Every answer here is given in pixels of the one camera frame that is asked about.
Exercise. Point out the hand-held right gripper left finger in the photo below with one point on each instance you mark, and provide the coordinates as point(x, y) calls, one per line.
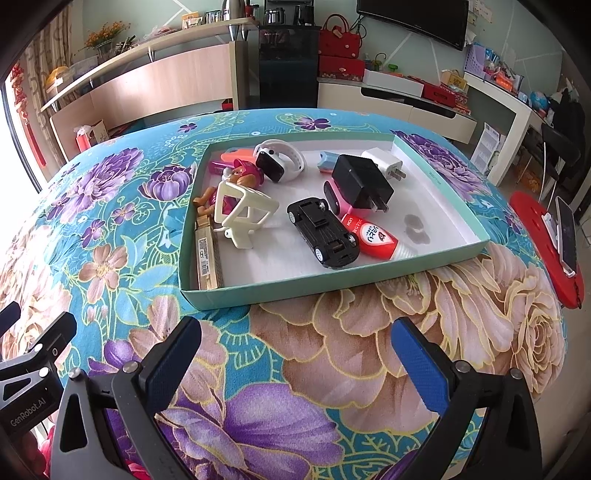
point(178, 355)

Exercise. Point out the floral blanket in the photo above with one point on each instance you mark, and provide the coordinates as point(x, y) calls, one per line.
point(346, 350)

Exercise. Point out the blue plastic basket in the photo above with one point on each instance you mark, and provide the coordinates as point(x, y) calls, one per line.
point(482, 62)

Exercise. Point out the cream television stand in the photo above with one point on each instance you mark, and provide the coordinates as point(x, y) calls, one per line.
point(369, 101)

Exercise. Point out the steel thermos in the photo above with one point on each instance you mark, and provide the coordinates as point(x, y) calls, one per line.
point(232, 10)

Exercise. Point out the pink oval case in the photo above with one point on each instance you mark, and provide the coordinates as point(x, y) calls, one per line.
point(334, 198)

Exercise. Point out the black charger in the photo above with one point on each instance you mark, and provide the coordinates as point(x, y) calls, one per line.
point(360, 180)

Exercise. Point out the black water dispenser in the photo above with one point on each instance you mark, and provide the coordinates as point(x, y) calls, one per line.
point(286, 69)

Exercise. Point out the red floral cloth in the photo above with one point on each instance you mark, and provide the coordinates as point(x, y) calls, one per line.
point(39, 452)

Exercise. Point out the yellow lidded container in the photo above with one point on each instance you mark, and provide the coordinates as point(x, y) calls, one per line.
point(59, 77)

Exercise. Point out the black chair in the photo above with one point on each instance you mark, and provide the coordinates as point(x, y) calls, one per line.
point(565, 124)

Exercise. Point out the red paper bag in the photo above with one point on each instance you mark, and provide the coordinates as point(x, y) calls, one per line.
point(83, 141)

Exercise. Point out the wooden bar counter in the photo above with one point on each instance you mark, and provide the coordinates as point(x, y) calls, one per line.
point(161, 83)

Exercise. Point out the black toy car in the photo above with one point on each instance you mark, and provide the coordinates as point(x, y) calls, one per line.
point(323, 230)

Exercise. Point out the white desk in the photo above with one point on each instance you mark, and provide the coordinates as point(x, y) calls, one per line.
point(512, 115)

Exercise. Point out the red flat box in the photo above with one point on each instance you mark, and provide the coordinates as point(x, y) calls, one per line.
point(445, 98)

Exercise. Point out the steel kettle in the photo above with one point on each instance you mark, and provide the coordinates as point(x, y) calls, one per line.
point(274, 17)

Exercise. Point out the red tube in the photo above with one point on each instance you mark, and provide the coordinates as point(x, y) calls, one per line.
point(374, 235)

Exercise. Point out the cream plastic comb guard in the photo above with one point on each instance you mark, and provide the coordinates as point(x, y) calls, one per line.
point(235, 233)

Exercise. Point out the gold patterned harmonica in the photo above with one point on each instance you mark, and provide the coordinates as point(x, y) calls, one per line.
point(205, 258)

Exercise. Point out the wall television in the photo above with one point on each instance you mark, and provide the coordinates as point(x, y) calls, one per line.
point(415, 18)

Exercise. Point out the red round stool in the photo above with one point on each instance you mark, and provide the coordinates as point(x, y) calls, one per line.
point(531, 240)

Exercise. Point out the white smartwatch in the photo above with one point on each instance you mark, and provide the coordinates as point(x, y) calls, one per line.
point(295, 159)

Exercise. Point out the smartphone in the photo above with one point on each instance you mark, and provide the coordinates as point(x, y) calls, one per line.
point(567, 235)

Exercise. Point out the yellow flower bouquet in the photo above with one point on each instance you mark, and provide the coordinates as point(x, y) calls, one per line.
point(106, 34)

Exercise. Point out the red gift bag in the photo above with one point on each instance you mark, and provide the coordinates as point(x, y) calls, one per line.
point(339, 41)

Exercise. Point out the salmon and blue toy knife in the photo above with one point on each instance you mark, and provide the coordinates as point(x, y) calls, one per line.
point(328, 159)

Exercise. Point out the white charger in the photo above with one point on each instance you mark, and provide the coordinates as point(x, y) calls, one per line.
point(388, 159)

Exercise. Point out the red hanging knot decoration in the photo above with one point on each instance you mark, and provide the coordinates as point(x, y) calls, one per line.
point(25, 101)

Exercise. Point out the white flat box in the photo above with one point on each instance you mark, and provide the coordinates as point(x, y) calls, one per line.
point(392, 83)

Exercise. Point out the green small basket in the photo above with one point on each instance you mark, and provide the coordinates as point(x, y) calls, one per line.
point(385, 63)

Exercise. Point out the yellow cardboard box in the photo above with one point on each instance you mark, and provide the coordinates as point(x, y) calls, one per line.
point(455, 81)

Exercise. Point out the teal shallow cardboard box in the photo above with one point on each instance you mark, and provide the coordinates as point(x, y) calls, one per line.
point(277, 263)

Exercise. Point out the white printed paper sheet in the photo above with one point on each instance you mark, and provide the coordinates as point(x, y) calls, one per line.
point(487, 150)

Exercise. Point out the magenta plastic bar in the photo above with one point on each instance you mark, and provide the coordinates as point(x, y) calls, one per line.
point(218, 167)

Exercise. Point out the cream paper bag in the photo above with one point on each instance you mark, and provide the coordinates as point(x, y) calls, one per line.
point(99, 133)

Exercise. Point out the red gift box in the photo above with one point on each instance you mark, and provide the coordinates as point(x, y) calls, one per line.
point(341, 69)

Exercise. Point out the small yellow box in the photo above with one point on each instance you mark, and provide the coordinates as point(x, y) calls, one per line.
point(191, 20)

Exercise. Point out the black kettle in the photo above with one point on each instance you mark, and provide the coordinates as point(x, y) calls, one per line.
point(304, 16)

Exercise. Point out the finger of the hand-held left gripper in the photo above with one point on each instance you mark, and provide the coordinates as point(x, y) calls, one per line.
point(8, 314)
point(51, 337)

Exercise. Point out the pup toy figure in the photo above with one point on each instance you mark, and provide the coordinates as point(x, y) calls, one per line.
point(244, 175)

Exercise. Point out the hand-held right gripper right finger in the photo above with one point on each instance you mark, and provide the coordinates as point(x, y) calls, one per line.
point(418, 364)

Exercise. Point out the glass cups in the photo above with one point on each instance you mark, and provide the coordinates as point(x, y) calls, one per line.
point(212, 17)

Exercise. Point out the orange and blue toy knife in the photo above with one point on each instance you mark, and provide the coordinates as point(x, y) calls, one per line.
point(235, 157)

